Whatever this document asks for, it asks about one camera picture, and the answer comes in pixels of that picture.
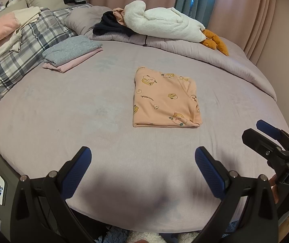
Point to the cream garment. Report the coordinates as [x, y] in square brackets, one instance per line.
[5, 48]

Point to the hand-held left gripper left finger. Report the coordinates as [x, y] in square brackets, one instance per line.
[76, 169]

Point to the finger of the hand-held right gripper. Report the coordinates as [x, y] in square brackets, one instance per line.
[267, 127]
[258, 140]

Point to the pink fluffy cloth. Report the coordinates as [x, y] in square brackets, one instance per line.
[0, 29]

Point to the white plush duck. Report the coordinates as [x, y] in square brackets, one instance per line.
[164, 25]

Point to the folded grey garment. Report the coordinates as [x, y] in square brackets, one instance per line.
[71, 48]

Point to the person's right hand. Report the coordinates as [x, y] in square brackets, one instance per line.
[273, 189]

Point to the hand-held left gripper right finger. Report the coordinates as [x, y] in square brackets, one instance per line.
[210, 172]

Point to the dark navy cloth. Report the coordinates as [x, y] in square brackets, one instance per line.
[109, 26]

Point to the mauve bed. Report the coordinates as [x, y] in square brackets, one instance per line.
[58, 111]

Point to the mauve comforter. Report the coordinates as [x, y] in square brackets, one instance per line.
[184, 53]

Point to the folded pink garment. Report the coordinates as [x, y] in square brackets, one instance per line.
[71, 62]

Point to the peach cloth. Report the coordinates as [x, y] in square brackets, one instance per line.
[119, 15]

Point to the orange cartoon print garment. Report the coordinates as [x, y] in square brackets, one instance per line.
[164, 98]

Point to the plaid blanket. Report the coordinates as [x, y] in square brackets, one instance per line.
[30, 53]

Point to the fluffy white blue rug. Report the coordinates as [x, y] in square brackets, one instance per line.
[144, 236]

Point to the pink curtain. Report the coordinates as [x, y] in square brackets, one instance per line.
[248, 10]

